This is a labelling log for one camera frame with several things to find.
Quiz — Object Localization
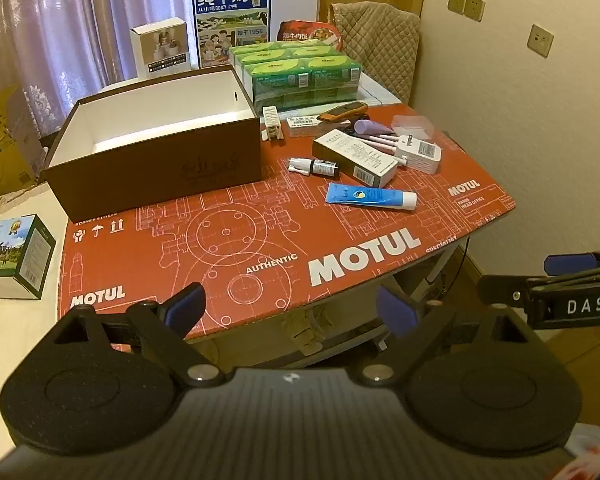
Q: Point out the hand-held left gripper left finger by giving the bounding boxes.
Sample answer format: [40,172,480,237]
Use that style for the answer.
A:
[55,282,227,388]

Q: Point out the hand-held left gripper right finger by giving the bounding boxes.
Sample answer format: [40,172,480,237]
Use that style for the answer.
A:
[354,285,531,385]

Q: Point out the green tissue multipack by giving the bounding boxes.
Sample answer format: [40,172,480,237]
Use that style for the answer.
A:
[228,40,363,111]

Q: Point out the yellow cardboard box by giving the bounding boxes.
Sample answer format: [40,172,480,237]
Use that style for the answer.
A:
[0,85,48,206]

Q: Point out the blue white tube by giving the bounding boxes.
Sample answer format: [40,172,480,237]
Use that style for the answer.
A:
[326,182,418,211]

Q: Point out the white hair clip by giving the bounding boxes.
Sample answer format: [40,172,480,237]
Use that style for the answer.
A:
[261,106,285,143]

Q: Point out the white power adapter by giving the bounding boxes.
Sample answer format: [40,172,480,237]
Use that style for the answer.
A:
[396,134,442,175]

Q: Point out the small spray bottle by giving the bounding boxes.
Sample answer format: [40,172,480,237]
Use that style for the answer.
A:
[286,156,341,177]

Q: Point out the grey metal table frame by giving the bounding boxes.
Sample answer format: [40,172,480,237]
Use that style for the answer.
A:
[280,240,461,361]

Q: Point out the purple tube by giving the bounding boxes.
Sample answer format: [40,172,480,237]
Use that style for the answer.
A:
[354,119,396,136]

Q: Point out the brown cardboard box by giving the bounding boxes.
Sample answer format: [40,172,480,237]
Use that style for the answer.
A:
[40,64,263,222]

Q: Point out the patterned sheer curtain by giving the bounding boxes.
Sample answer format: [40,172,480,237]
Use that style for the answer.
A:
[0,0,253,136]

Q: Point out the orange utility knife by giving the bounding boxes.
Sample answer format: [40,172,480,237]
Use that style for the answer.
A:
[316,102,368,123]

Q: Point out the red instant food bowl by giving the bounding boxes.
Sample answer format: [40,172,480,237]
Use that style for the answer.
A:
[278,20,343,53]

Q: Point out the long white beige carton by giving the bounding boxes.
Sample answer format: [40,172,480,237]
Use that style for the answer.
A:
[312,129,401,188]

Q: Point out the green white carton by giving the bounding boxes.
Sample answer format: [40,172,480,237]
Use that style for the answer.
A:
[0,214,57,301]

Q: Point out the blue milk carton box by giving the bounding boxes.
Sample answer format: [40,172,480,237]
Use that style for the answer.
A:
[191,0,273,70]

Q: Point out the clear plastic case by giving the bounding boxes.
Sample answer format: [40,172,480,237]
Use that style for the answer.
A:
[391,115,433,141]

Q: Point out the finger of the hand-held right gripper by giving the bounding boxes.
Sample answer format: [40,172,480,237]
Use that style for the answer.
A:
[477,274,546,306]
[544,247,600,277]

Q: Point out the beige quilted cover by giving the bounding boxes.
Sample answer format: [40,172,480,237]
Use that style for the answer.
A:
[330,2,422,106]

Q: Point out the red white patterned cloth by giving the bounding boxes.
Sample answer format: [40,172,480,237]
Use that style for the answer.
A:
[570,425,600,480]

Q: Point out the small white product box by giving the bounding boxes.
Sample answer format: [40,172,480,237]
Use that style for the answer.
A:
[130,16,190,79]

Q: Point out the white ointment box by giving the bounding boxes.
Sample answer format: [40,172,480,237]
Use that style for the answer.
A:
[286,114,331,138]

